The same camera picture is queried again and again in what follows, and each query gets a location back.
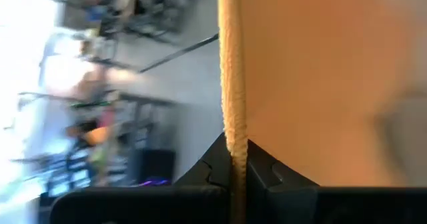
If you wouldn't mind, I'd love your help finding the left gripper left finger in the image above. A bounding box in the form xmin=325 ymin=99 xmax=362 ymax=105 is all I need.
xmin=49 ymin=132 xmax=234 ymax=224

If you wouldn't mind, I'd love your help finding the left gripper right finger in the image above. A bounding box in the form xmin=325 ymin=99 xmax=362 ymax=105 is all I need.
xmin=246 ymin=139 xmax=427 ymax=224

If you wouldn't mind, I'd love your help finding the orange microfiber towel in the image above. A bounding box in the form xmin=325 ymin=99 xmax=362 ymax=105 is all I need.
xmin=216 ymin=0 xmax=427 ymax=224

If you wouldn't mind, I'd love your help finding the black floor box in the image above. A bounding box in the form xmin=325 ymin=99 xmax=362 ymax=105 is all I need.
xmin=137 ymin=148 xmax=177 ymax=185

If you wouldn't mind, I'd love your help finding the cluttered workbench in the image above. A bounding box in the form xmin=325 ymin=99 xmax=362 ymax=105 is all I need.
xmin=9 ymin=90 xmax=176 ymax=198
xmin=43 ymin=0 xmax=201 ymax=47

